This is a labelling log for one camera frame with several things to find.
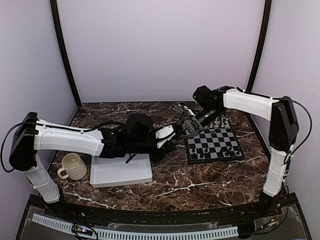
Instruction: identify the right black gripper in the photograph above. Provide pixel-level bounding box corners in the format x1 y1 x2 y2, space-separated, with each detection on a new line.
179 105 224 139

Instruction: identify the black piece bottom row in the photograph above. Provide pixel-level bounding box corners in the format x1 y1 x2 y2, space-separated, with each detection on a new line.
191 154 198 160

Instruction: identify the black grey chessboard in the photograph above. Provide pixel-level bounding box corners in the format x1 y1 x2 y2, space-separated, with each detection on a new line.
184 124 245 164

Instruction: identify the tall black piece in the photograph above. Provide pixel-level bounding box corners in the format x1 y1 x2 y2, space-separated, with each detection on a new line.
197 148 204 159

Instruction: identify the black bishop bottom row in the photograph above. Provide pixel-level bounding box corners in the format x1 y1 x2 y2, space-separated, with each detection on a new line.
204 153 211 159

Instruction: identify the white plastic tray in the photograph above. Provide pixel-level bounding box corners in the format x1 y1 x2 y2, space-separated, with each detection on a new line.
90 154 153 188

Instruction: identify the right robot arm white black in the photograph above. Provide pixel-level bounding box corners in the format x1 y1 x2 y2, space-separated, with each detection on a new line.
182 85 300 197

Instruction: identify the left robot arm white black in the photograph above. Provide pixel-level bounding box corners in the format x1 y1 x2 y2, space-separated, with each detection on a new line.
8 112 176 218

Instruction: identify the white chess pieces row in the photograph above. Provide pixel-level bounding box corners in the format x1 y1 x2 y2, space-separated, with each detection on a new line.
207 117 230 130

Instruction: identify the cream ceramic mug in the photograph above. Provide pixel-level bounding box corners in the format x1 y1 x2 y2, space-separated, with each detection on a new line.
57 153 87 181

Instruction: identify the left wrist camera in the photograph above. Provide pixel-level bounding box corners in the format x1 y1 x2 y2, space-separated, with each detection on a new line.
155 123 183 149

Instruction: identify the black front rail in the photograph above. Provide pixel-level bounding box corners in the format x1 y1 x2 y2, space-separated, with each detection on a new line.
27 193 296 228

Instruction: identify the white cable duct strip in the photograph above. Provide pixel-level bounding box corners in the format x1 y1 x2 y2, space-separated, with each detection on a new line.
31 213 239 240

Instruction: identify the right black frame post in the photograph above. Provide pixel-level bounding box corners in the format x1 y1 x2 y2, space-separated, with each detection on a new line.
245 0 273 92

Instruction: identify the black frame post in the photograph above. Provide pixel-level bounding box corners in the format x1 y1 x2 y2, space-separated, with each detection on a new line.
49 0 82 108
245 0 273 92

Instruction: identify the left black frame post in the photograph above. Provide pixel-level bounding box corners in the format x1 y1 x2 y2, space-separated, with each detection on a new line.
49 0 82 108

